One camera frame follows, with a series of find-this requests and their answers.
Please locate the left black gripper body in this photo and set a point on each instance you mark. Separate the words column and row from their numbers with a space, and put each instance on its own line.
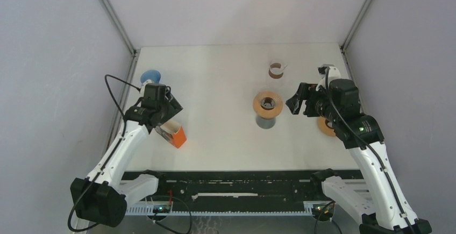
column 168, row 109

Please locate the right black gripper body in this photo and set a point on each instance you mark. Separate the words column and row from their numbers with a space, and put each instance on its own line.
column 322, row 108

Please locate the orange coffee filter box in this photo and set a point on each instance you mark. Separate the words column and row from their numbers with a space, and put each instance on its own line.
column 173, row 132

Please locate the wooden dripper ring holder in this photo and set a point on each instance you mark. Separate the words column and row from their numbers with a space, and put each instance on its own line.
column 267, row 113

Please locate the grey glass carafe brown band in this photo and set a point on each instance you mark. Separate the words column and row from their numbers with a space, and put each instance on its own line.
column 265, row 123

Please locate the clear glass dripper cone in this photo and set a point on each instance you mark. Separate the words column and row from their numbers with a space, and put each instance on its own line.
column 268, row 103

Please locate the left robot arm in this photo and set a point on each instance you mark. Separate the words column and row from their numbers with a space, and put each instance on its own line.
column 99, row 197

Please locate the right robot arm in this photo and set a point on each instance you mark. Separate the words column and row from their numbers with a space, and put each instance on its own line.
column 389, row 212

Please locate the blue ribbed dripper cone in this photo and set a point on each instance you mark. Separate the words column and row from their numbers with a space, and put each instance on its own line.
column 152, row 75

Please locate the clear glass carafe brown band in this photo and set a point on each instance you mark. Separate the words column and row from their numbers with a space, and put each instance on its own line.
column 276, row 68

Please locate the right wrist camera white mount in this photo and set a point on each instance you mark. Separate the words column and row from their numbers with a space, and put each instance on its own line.
column 328, row 73

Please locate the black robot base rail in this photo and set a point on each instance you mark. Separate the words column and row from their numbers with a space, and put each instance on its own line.
column 202, row 193

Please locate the right aluminium frame post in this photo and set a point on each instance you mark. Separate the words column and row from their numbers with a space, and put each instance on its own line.
column 355, row 25

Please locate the aluminium frame post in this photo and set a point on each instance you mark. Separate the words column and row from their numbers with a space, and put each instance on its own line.
column 115, row 20
column 355, row 25

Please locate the left aluminium frame post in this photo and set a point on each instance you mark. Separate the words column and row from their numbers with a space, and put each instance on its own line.
column 115, row 20

